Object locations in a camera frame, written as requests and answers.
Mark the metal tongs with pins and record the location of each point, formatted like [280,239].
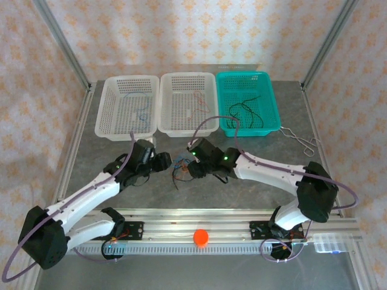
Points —
[299,140]

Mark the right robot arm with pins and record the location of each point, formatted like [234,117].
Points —
[266,172]

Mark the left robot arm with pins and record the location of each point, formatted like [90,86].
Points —
[84,196]

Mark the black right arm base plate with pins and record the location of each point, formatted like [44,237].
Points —
[257,231]

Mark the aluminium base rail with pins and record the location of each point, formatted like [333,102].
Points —
[181,222]

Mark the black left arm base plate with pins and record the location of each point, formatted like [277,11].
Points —
[134,231]

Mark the teal perforated plastic basket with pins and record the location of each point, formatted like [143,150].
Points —
[266,99]

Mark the white perforated plastic basket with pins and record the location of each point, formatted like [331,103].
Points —
[118,121]
[178,121]

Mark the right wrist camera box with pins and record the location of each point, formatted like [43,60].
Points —
[190,146]

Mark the aluminium frame post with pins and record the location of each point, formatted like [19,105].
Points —
[62,42]
[331,39]

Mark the orange ball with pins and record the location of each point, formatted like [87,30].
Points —
[200,237]

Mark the black base electronics module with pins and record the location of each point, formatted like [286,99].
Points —
[279,254]
[112,251]

